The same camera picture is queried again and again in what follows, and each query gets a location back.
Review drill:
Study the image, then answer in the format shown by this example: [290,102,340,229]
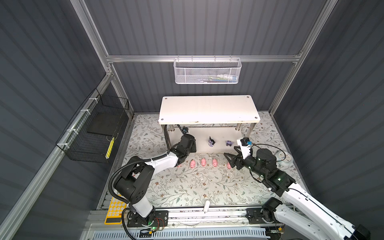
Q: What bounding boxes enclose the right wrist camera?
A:
[237,138,252,160]

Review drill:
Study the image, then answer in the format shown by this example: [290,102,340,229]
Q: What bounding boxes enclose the black wire wall basket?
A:
[56,90,130,163]

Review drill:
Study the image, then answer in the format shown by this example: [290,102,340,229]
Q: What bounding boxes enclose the white wire wall basket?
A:
[173,58,242,85]

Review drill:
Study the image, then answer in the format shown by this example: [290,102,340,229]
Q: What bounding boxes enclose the black purple figurine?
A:
[209,137,216,147]

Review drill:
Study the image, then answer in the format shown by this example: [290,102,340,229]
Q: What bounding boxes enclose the tubes in white basket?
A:
[199,74,238,84]

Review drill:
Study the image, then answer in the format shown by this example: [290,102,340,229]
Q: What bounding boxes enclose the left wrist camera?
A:
[182,127,189,134]

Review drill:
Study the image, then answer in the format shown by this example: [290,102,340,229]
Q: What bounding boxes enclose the white two-tier shelf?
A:
[158,95,261,153]

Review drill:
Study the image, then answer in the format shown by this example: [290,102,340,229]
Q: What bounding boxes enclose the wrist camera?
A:
[237,138,252,160]
[182,127,189,134]

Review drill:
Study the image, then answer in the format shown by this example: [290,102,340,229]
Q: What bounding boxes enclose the white knob on rail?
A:
[203,200,211,214]

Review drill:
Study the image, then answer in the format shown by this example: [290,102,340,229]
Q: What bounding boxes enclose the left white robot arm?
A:
[108,134,197,225]

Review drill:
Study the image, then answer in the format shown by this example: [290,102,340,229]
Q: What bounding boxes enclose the yellow marker in basket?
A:
[105,137,115,160]

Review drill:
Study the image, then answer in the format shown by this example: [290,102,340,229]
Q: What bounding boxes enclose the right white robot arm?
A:
[225,145,371,240]

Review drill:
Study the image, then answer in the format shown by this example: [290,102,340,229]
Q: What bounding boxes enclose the black cable conduit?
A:
[107,124,184,205]

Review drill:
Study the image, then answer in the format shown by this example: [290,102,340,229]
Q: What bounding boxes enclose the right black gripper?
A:
[224,144,266,180]

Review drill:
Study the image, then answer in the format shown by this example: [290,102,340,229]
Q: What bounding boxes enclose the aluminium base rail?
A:
[92,206,287,240]

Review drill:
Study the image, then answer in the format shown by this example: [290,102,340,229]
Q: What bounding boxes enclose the white round clock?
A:
[275,151,294,166]

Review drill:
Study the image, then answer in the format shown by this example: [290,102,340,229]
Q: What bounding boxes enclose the yellow calculator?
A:
[105,197,127,225]

